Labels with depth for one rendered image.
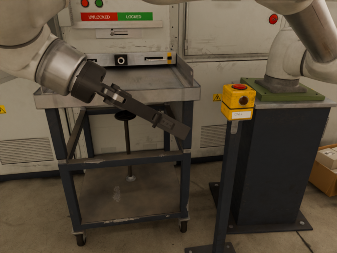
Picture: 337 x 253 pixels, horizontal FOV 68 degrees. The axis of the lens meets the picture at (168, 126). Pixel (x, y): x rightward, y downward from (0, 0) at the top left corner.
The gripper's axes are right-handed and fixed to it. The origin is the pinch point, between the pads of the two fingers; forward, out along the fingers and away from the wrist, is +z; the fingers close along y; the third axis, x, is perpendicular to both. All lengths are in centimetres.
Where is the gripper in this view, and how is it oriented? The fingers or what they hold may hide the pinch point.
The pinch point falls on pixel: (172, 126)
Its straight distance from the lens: 51.3
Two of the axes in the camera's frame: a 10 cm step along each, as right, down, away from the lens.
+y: -2.1, -1.3, 9.7
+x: -4.7, 8.8, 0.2
